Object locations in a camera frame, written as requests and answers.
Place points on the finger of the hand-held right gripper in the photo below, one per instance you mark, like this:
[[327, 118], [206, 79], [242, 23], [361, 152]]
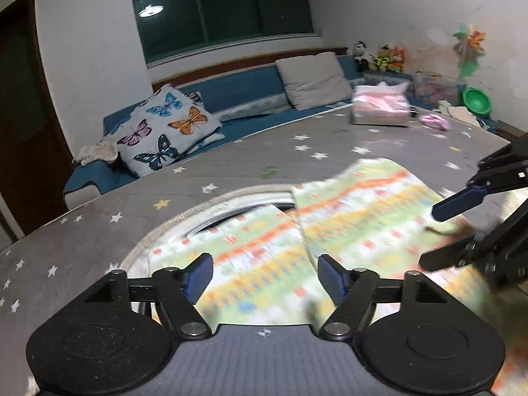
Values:
[[458, 204], [449, 255]]

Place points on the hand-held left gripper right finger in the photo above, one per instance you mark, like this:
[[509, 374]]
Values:
[[330, 276]]

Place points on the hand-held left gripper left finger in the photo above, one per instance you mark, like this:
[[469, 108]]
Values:
[[200, 276]]

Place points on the green patterned cloth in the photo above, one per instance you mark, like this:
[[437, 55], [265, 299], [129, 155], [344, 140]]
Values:
[[371, 222]]

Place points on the pink scrunchie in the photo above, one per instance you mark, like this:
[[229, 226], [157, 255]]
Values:
[[433, 121]]

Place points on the wooden side furniture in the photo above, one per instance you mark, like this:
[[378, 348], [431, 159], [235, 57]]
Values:
[[506, 130]]

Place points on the built-in induction cooktop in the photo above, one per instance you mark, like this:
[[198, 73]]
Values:
[[247, 200]]

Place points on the folded beige cloth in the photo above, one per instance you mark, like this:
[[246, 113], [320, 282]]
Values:
[[460, 111]]

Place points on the green plastic bowl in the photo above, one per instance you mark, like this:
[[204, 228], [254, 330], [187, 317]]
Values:
[[476, 101]]

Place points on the clear plastic storage box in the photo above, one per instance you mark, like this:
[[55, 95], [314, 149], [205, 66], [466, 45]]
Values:
[[439, 88]]

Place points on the pink tissue box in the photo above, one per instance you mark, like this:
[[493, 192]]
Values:
[[379, 105]]

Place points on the butterfly print pillow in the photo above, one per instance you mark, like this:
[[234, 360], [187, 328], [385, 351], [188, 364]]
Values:
[[165, 128]]

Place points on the orange plush toy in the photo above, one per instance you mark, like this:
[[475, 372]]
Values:
[[398, 60]]

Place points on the colourful pinwheel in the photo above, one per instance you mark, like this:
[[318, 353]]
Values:
[[470, 45]]

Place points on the beige plush toy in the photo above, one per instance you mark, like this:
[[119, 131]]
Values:
[[97, 151]]

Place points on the yellow plush toy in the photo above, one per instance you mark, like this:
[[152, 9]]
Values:
[[383, 60]]

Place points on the panda plush toy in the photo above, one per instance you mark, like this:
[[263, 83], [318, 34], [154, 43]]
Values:
[[361, 54]]

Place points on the grey pillow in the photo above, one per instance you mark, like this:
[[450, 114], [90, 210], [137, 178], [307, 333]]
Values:
[[315, 80]]

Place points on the blue sofa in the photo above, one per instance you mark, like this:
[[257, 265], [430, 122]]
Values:
[[247, 86]]

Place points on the brown wooden door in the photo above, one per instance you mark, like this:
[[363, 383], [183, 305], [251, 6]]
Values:
[[29, 111]]

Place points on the dark window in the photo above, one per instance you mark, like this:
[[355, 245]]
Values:
[[231, 8]]

